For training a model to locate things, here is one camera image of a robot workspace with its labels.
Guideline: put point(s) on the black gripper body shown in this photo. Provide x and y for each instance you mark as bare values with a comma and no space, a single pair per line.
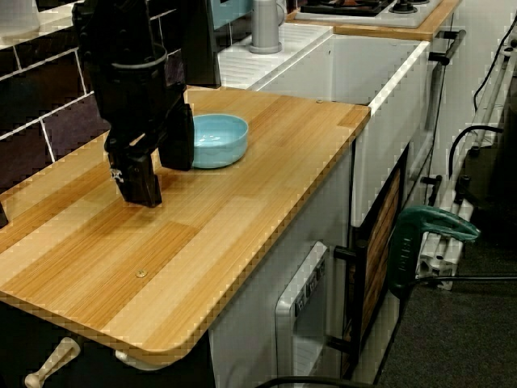
133,105

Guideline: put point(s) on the grey toy stove top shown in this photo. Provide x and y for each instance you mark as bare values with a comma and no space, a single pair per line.
404,18

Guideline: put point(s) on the white toy kitchen cabinet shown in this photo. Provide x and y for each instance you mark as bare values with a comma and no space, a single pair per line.
250,323

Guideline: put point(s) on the white toy ice dispenser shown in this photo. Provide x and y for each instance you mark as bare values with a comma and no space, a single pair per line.
303,307

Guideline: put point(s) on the black framed wooden door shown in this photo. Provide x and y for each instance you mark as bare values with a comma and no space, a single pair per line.
379,242

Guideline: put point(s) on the light blue bowl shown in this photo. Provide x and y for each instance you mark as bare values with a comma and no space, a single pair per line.
226,141

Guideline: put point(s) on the black stove knob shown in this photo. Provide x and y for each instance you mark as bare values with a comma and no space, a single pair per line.
405,7

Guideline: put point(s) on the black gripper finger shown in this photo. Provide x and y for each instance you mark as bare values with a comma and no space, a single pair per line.
177,141
137,182

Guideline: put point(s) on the teal plastic bin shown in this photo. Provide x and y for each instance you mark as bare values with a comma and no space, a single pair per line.
230,12

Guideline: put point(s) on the cream shelf ledge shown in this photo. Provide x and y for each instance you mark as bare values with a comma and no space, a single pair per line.
52,22

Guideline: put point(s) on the white lidded jar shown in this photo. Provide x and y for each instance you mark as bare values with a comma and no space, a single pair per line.
16,16

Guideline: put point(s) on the white toy sink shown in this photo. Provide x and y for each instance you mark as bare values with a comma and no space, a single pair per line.
383,121

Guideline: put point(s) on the wide black upright panel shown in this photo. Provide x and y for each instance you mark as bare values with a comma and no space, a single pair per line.
202,48

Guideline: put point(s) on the silver aluminium frame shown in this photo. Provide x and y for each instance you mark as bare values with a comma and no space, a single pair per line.
440,242

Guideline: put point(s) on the black stove grate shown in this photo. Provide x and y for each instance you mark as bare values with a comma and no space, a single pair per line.
343,9

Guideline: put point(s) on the narrow black upright panel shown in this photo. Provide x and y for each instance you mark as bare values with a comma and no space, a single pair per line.
3,214

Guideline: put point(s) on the black bulky object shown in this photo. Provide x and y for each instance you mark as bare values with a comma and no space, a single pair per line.
497,182

